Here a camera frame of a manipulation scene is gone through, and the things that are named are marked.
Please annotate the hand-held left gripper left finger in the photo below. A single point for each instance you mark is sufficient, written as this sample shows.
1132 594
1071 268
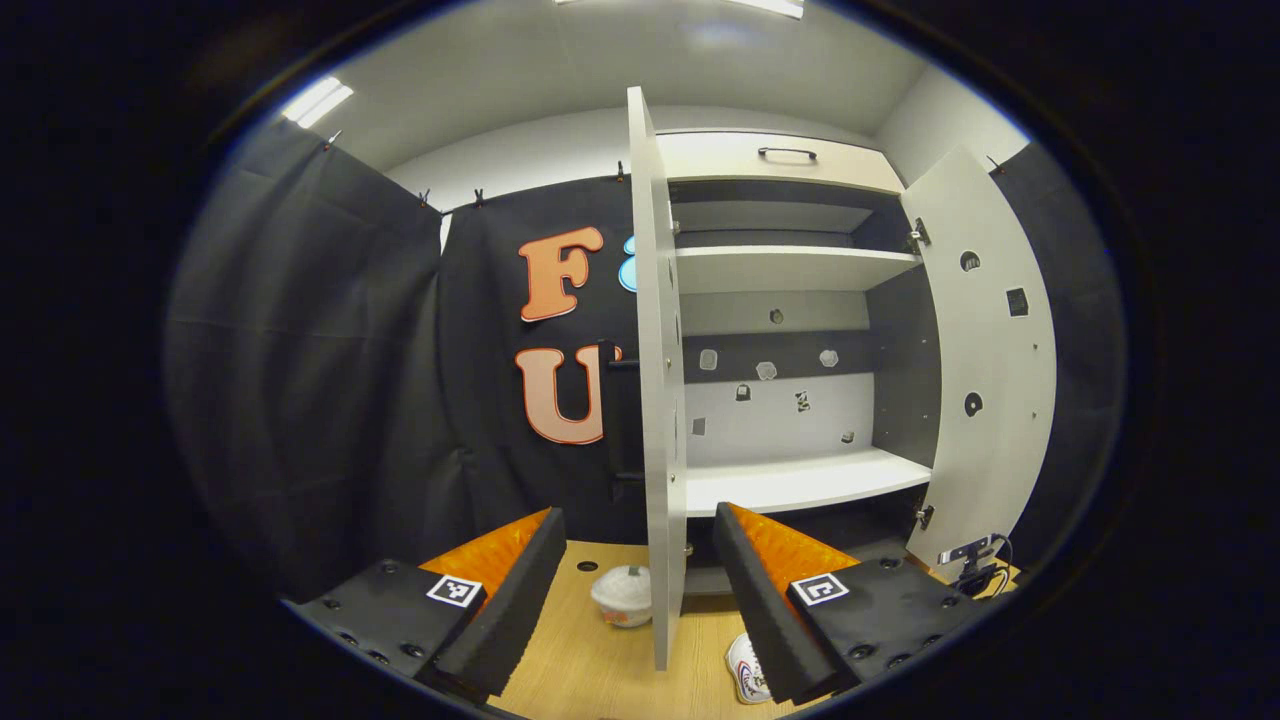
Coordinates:
520 610

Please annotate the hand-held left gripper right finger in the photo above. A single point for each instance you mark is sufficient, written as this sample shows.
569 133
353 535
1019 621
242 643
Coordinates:
765 610

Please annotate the white canvas shoe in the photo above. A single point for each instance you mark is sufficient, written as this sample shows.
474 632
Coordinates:
745 675

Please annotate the white grey shoe cabinet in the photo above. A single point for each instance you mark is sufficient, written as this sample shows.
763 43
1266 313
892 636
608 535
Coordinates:
800 480

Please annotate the white shoe cabinet door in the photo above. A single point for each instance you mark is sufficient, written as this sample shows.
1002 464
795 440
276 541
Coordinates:
1000 480
660 400

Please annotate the white plush toy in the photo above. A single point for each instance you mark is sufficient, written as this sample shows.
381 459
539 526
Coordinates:
620 595

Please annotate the black backdrop cloth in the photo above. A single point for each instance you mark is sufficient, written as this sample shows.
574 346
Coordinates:
330 350

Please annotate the ceiling light panel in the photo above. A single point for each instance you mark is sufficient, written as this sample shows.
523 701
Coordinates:
318 100
765 7

